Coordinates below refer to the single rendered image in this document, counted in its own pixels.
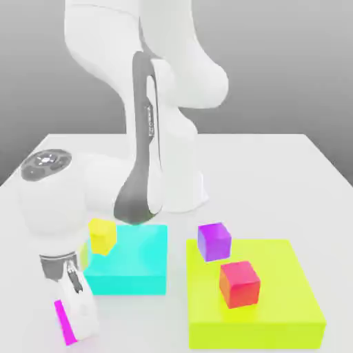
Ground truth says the large cyan box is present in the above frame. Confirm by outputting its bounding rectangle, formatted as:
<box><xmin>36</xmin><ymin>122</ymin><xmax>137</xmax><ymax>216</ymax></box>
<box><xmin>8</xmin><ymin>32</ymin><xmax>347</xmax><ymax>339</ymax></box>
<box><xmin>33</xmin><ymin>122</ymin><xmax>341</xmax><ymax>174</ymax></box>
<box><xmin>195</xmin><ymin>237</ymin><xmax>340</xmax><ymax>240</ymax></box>
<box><xmin>82</xmin><ymin>223</ymin><xmax>169</xmax><ymax>296</ymax></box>

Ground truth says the large yellow-green box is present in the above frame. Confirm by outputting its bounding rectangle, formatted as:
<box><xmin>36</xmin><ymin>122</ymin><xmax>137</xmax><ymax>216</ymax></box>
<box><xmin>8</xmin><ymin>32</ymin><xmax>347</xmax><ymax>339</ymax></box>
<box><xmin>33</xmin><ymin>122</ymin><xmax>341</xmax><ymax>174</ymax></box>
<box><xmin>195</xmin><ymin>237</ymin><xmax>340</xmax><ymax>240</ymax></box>
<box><xmin>185</xmin><ymin>239</ymin><xmax>327</xmax><ymax>350</ymax></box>

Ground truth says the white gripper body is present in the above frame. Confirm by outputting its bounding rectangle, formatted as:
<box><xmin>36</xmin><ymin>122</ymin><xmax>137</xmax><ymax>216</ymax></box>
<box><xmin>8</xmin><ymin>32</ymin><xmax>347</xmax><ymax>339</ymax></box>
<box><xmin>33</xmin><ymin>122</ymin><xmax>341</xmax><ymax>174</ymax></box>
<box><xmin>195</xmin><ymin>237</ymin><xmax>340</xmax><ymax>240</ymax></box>
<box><xmin>57</xmin><ymin>270</ymin><xmax>101</xmax><ymax>343</ymax></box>

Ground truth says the small yellow cube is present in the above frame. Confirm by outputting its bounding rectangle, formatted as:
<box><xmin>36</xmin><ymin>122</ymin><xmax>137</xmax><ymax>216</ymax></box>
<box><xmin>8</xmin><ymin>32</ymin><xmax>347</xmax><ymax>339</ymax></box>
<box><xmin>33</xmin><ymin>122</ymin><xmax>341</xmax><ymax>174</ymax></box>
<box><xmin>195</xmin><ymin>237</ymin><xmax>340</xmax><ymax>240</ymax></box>
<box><xmin>88</xmin><ymin>218</ymin><xmax>118</xmax><ymax>256</ymax></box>

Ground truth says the small red cube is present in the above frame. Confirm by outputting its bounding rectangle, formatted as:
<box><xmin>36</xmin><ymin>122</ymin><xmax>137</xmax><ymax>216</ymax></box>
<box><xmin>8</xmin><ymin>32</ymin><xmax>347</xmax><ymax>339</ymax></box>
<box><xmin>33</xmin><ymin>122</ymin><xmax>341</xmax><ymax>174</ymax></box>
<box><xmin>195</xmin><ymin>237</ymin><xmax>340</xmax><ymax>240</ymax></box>
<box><xmin>219</xmin><ymin>260</ymin><xmax>262</xmax><ymax>310</ymax></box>

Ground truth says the small purple cube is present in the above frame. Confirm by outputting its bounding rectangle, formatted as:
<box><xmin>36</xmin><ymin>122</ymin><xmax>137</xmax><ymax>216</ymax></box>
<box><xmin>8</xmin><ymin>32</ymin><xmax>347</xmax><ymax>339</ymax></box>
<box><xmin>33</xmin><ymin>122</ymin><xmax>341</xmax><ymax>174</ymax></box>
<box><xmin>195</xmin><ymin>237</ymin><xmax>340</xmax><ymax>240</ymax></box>
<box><xmin>197</xmin><ymin>222</ymin><xmax>232</xmax><ymax>263</ymax></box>

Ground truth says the small magenta cube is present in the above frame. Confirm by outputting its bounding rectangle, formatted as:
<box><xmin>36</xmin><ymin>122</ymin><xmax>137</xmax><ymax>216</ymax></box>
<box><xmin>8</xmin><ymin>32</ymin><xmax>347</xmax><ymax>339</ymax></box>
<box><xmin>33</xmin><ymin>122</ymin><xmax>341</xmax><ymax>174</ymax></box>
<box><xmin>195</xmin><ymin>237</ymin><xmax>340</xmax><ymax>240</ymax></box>
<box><xmin>54</xmin><ymin>299</ymin><xmax>79</xmax><ymax>347</ymax></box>

